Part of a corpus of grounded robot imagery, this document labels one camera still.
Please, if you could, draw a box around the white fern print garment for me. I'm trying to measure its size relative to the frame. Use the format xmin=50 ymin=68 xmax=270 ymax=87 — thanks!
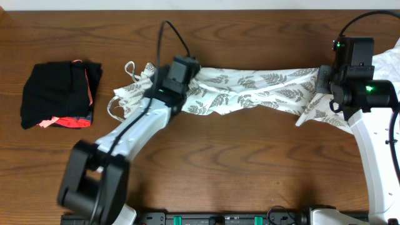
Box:
xmin=107 ymin=61 xmax=354 ymax=134

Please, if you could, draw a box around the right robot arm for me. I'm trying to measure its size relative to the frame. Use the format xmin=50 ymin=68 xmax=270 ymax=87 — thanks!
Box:
xmin=316 ymin=35 xmax=399 ymax=224

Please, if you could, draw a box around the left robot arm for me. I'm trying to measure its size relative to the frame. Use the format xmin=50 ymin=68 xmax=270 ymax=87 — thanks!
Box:
xmin=57 ymin=56 xmax=201 ymax=225

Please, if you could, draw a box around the plain white cloth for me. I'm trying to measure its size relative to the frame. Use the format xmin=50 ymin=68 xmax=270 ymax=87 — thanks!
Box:
xmin=372 ymin=40 xmax=400 ymax=83

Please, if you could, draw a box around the folded black and coral garment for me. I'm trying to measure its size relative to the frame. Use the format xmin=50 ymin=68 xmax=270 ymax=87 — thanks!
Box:
xmin=20 ymin=59 xmax=103 ymax=129

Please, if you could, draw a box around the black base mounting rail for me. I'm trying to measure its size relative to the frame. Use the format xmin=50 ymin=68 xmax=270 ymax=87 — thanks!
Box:
xmin=60 ymin=204 xmax=371 ymax=225

